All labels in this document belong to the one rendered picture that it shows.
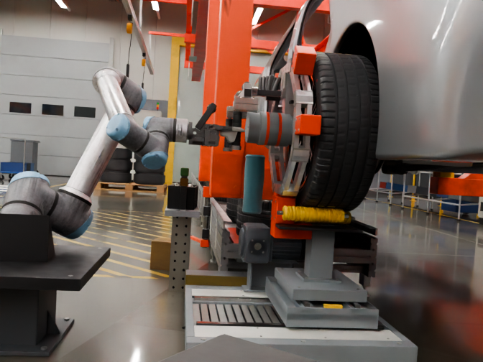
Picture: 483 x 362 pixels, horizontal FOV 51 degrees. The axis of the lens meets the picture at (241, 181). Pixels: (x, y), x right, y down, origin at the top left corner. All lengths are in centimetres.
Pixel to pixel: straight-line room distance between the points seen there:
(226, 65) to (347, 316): 133
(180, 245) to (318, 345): 109
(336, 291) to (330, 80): 81
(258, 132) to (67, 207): 83
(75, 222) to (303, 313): 98
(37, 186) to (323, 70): 119
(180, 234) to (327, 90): 120
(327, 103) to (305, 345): 86
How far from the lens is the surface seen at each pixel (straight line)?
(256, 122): 207
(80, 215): 218
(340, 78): 194
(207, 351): 101
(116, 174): 1054
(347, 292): 207
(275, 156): 237
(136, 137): 177
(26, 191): 210
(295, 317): 199
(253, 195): 221
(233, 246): 269
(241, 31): 263
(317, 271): 218
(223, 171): 254
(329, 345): 190
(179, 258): 272
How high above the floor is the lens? 70
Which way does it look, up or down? 2 degrees down
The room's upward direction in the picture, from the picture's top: 3 degrees clockwise
